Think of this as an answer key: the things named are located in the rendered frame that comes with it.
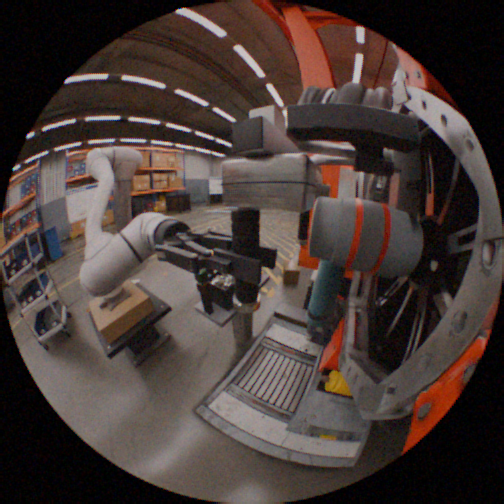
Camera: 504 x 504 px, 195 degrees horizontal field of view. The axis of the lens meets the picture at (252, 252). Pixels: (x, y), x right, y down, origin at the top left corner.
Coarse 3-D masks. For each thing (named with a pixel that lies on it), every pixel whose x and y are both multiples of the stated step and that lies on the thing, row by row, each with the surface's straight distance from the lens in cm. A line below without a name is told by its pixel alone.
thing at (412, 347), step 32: (448, 160) 50; (448, 192) 34; (448, 224) 35; (448, 256) 32; (384, 288) 57; (416, 288) 38; (448, 288) 29; (384, 320) 52; (416, 320) 35; (384, 352) 43
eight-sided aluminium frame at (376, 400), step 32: (416, 96) 24; (448, 128) 18; (480, 160) 14; (384, 192) 55; (480, 192) 13; (480, 224) 13; (480, 256) 13; (352, 288) 53; (480, 288) 12; (352, 320) 46; (448, 320) 14; (480, 320) 12; (352, 352) 39; (416, 352) 16; (448, 352) 13; (352, 384) 28; (384, 384) 19; (416, 384) 15; (384, 416) 21
